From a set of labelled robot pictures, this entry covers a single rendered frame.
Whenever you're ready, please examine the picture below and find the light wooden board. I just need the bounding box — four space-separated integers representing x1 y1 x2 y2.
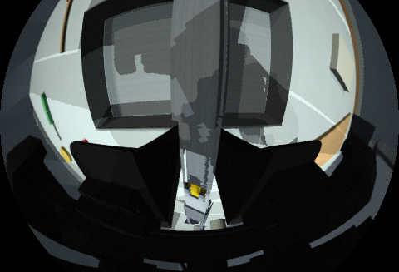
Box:
315 112 352 166

